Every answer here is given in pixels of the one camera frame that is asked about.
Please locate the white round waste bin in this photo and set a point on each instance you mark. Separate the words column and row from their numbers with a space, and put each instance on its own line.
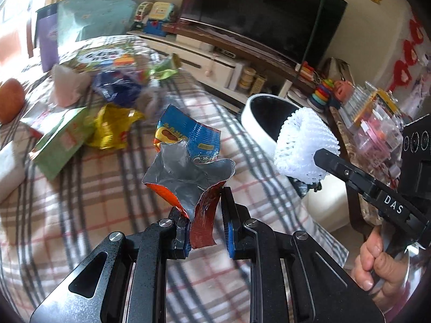
column 259, row 131

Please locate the blue orange foil snack wrapper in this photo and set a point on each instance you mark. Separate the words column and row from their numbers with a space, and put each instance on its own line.
column 181, row 175

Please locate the red heart wall decoration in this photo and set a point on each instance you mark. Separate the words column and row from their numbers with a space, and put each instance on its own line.
column 405, row 53

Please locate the green paper box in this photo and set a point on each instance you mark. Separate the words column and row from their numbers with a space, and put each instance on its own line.
column 60, row 141

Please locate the clear plastic storage boxes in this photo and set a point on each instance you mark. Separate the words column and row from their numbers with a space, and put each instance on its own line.
column 373, row 131

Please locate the yellow snack wrapper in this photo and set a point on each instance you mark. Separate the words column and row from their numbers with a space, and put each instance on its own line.
column 107, row 128

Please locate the white foam fruit net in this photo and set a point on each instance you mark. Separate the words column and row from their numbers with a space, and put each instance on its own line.
column 296, row 141

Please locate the person's right hand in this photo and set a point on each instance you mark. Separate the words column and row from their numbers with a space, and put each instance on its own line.
column 370, row 262

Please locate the orange plastic toy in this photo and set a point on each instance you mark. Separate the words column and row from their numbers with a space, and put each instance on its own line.
column 343, row 91

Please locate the children's picture book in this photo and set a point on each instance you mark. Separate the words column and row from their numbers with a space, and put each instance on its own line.
column 101, row 53

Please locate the purple bag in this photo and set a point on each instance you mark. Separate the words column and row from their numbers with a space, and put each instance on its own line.
column 47, row 40

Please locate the toy cash register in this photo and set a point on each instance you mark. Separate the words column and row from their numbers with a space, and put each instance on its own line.
column 160, row 11

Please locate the black television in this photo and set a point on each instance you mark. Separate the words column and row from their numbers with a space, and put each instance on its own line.
column 262, row 13

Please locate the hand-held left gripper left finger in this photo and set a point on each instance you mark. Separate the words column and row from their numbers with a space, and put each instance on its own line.
column 184, row 244

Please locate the blue plastic tissue wrapper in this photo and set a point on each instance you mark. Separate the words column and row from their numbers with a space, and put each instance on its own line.
column 118, row 89

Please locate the white television cabinet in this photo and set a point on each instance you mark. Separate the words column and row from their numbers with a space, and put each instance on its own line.
column 202, row 57

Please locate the green snack packet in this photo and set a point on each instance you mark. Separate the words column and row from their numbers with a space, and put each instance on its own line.
column 165, row 70

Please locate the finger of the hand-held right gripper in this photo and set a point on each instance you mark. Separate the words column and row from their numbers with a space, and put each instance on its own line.
column 340, row 170

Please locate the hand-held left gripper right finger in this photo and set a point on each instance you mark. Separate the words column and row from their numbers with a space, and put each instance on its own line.
column 230, row 239

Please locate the colourful toy piano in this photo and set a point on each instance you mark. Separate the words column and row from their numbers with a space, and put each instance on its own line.
column 307, row 71

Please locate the orange fruit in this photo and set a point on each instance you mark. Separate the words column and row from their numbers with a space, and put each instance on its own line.
column 10, row 101

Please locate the white tissue pack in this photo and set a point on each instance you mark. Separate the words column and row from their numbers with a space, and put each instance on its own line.
column 8, row 168

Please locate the teal cloth cover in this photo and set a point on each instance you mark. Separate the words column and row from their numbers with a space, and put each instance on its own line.
column 97, row 13

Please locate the pink crumpled paper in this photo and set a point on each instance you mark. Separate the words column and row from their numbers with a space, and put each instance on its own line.
column 69, row 84

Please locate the yellow round containers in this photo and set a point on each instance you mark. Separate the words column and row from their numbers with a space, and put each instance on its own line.
column 249, row 77

